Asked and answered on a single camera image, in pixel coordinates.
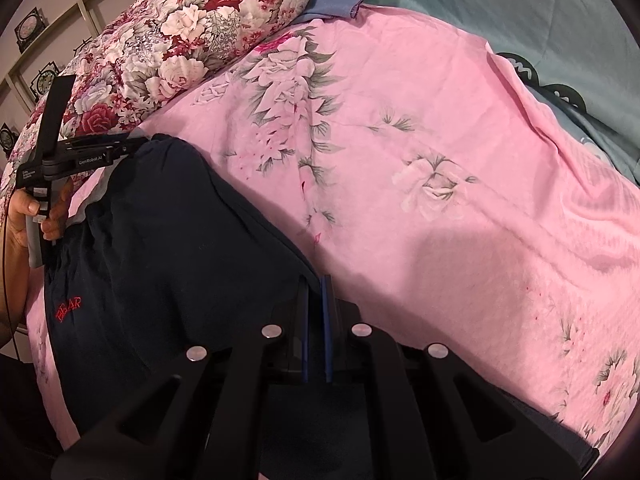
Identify dark navy bear pants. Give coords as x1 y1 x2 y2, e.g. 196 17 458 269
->
41 133 601 480

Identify person's left hand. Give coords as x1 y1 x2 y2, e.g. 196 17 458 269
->
6 180 73 252

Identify red floral pillow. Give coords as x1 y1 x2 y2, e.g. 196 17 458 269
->
0 0 316 201

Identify pink floral bed sheet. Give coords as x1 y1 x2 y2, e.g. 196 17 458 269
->
27 8 639 451

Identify teal heart print blanket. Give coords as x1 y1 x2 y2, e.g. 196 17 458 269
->
367 0 639 182

